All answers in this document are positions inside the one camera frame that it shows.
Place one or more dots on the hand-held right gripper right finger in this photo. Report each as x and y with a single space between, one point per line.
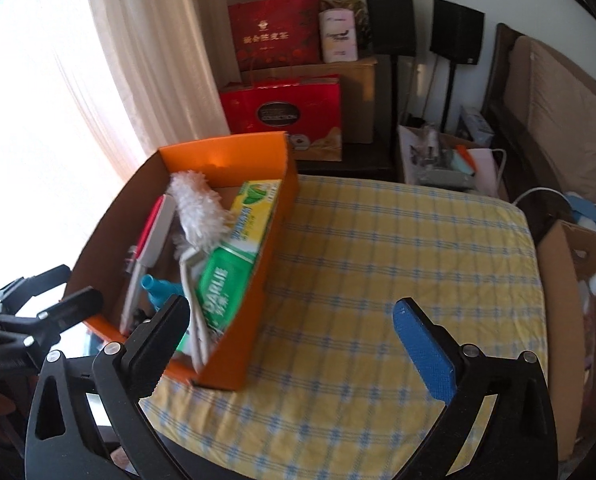
422 345

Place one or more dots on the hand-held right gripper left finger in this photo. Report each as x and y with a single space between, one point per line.
153 340

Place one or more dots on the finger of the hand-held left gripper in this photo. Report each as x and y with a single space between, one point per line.
68 310
33 287

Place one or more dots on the orange cardboard box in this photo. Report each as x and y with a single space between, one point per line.
258 280

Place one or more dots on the white fluffy duster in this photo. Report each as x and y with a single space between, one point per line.
198 210

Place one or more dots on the blue plastic item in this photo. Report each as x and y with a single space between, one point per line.
160 290

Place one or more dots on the red white brush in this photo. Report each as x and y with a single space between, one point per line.
158 230

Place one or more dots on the yellow checked tablecloth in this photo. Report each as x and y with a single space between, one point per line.
377 240

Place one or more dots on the open brown cardboard box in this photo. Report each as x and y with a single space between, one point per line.
557 310

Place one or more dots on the green yellow toothpaste box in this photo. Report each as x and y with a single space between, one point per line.
248 220

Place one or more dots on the white printed paper bag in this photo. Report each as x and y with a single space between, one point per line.
410 160

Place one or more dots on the pink paper bag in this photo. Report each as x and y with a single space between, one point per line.
485 170

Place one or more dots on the orange plastic item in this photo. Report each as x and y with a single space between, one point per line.
465 156

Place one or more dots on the dark wooden low cabinet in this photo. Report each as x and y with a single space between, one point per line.
357 160

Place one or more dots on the clear glass bottle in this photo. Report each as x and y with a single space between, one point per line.
430 140

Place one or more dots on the cluttered open cardboard box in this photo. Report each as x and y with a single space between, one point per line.
447 139

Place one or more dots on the light blue cloth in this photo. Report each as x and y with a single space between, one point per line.
595 215

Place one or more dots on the white appliance box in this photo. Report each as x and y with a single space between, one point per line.
477 127

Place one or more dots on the black speaker stand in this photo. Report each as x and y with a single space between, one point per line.
450 95

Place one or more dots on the large brown cardboard box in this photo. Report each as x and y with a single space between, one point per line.
360 100

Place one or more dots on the white curtain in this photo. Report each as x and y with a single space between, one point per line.
153 60

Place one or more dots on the brown sofa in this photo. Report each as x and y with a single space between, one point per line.
497 85

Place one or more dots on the large brown sofa cushion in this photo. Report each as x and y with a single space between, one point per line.
562 110

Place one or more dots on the black speaker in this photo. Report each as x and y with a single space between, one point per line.
455 30
390 20

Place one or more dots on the pink white tissue pack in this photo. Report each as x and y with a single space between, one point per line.
338 35

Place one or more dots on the golden patterned gift bag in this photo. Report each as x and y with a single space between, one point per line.
355 15

